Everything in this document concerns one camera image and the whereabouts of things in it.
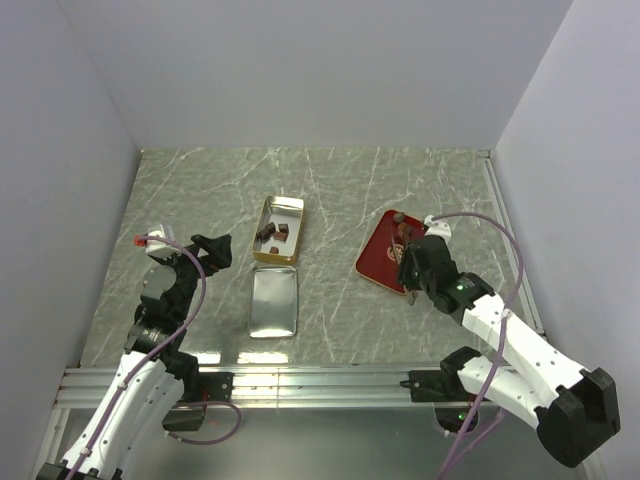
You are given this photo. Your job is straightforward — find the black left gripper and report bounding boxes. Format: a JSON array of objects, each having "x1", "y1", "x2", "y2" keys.
[{"x1": 155, "y1": 233, "x2": 231, "y2": 321}]

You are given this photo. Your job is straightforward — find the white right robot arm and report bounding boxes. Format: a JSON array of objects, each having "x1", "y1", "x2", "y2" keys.
[{"x1": 398, "y1": 235, "x2": 620, "y2": 468}]

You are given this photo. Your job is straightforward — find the silver tin lid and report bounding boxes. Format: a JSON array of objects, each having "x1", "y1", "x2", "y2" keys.
[{"x1": 248, "y1": 266, "x2": 298, "y2": 339}]

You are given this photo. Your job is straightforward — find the aluminium front rail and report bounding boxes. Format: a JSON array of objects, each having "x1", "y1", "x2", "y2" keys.
[{"x1": 53, "y1": 363, "x2": 581, "y2": 410}]

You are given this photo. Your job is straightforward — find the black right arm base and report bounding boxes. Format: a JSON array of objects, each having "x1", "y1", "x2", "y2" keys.
[{"x1": 400, "y1": 369, "x2": 476, "y2": 434}]

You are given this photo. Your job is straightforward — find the metal tweezers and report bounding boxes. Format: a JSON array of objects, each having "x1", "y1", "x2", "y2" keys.
[{"x1": 391, "y1": 233, "x2": 417, "y2": 306}]

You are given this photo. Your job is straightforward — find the gold tin box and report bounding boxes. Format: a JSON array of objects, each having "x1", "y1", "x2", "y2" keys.
[{"x1": 252, "y1": 195, "x2": 305, "y2": 266}]

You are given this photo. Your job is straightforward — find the red tin tray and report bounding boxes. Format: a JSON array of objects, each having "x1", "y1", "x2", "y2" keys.
[{"x1": 355, "y1": 210, "x2": 424, "y2": 295}]

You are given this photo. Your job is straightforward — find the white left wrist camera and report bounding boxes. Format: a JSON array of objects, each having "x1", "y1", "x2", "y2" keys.
[{"x1": 134, "y1": 224, "x2": 176, "y2": 259}]

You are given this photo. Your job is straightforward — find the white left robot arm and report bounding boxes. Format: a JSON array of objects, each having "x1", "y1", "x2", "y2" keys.
[{"x1": 37, "y1": 230, "x2": 233, "y2": 479}]

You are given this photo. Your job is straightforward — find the aluminium rail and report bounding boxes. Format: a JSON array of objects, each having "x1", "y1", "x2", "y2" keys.
[
  {"x1": 477, "y1": 150, "x2": 548, "y2": 341},
  {"x1": 53, "y1": 363, "x2": 581, "y2": 410}
]

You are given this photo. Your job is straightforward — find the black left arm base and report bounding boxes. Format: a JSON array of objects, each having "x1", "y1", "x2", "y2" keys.
[{"x1": 162, "y1": 372, "x2": 234, "y2": 432}]

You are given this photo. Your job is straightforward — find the aluminium right rail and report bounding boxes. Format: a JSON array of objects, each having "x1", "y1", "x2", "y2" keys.
[{"x1": 477, "y1": 150, "x2": 548, "y2": 341}]

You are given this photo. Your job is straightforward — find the dark chocolate piece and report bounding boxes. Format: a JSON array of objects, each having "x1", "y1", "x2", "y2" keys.
[{"x1": 256, "y1": 229, "x2": 270, "y2": 241}]

